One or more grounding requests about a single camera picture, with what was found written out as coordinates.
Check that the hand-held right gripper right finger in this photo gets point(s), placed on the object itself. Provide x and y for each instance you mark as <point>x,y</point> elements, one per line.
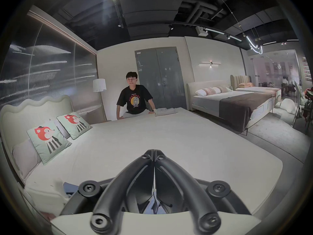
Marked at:
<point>193,192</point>

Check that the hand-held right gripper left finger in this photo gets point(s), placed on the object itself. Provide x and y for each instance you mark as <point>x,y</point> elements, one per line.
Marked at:
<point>111,192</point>

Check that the bed with white sheet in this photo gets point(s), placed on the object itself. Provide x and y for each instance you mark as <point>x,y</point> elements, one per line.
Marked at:
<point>171,141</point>

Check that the fox print cushion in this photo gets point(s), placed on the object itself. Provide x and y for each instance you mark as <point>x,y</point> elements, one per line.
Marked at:
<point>50,141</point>
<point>74,125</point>

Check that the white folded cloth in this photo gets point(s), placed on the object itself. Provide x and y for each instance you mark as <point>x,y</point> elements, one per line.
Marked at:
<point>166,112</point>

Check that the plain pale pink pillow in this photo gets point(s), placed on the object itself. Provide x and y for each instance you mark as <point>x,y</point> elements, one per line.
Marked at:
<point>24,155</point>

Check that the bed with brown blanket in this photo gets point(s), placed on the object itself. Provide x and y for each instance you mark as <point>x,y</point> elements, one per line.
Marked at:
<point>234,106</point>

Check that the floor lamp with white shade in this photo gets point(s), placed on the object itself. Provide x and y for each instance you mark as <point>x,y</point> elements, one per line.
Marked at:
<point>99,85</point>

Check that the grey double door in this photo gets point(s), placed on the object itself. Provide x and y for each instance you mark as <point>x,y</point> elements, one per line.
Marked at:
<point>161,75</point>

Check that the bed with ribbed beige headboard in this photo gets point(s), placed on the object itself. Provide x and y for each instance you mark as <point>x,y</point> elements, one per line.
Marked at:
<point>259,89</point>

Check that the scalloped padded headboard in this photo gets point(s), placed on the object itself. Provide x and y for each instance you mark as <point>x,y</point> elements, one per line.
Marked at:
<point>14,116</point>

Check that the white bean bag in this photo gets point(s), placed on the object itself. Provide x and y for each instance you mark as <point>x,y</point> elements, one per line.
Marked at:
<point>286,105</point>

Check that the metal frame chair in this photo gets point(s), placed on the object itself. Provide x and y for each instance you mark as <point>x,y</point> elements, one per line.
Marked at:
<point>298,101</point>

